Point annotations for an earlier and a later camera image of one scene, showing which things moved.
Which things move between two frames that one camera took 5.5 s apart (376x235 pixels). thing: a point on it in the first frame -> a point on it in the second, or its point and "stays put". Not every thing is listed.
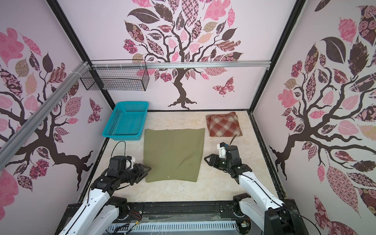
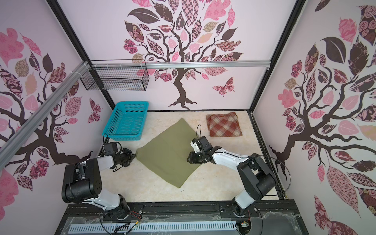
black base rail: (185, 212) stays put
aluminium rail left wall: (41, 110) stays put
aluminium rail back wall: (178, 64) stays put
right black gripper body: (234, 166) -> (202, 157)
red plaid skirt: (223, 125) stays put
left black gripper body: (132, 176) -> (126, 157)
